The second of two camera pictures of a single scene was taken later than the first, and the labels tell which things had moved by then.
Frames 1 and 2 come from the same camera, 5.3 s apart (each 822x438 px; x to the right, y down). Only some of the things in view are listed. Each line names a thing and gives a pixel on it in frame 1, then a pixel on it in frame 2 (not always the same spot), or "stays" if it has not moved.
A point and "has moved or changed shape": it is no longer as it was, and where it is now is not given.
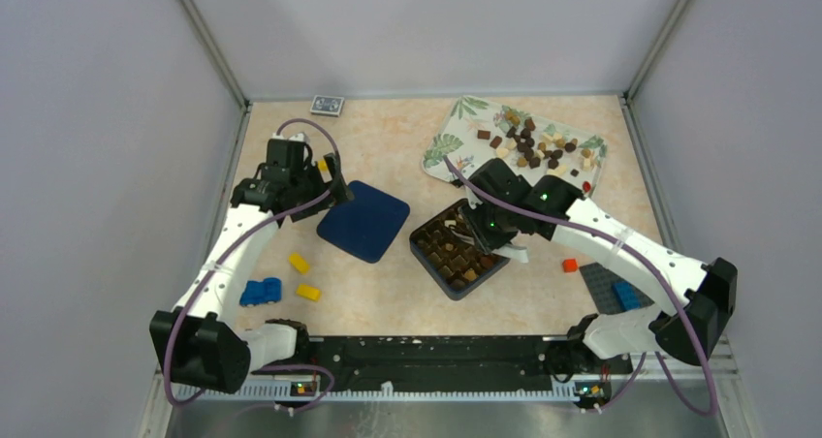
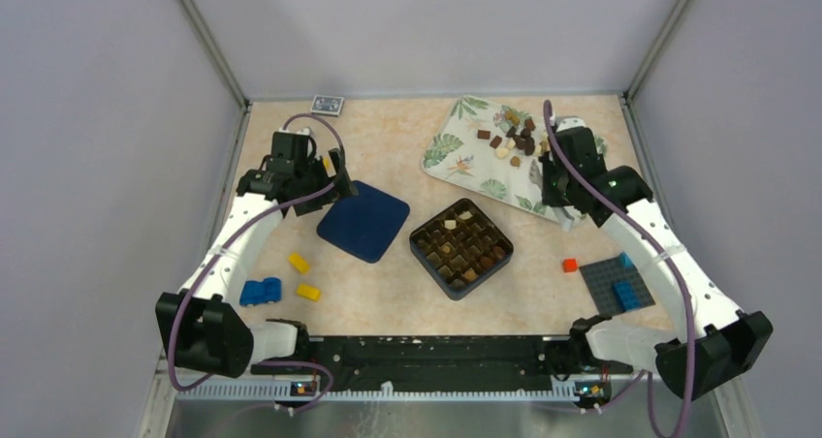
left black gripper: [339, 192] stays
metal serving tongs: [466, 234] has moved or changed shape
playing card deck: [331, 106] stays
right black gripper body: [490, 223] → [551, 196]
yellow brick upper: [299, 263] stays
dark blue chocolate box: [450, 249] stays
